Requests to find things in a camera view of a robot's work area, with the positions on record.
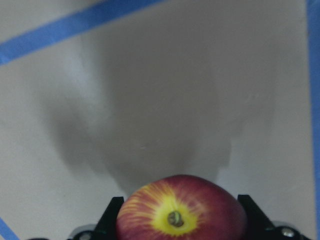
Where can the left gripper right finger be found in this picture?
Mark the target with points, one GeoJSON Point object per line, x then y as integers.
{"type": "Point", "coordinates": [259, 226]}

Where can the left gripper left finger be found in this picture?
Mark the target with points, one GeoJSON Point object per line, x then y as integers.
{"type": "Point", "coordinates": [106, 226]}

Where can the dark red apple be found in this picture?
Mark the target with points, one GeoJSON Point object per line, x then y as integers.
{"type": "Point", "coordinates": [181, 207]}

